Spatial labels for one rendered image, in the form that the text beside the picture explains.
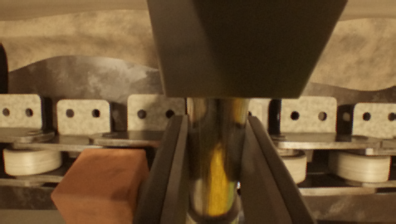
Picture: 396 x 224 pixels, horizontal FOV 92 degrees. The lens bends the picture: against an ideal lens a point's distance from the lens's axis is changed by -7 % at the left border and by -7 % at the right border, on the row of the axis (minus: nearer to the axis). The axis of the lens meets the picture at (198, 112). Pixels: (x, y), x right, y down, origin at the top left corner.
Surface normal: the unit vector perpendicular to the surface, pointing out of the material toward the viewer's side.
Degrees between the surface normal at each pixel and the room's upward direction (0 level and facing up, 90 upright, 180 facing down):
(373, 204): 0
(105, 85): 0
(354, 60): 18
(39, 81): 0
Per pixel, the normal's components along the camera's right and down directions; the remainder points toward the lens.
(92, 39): -0.04, 0.95
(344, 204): -0.03, 0.08
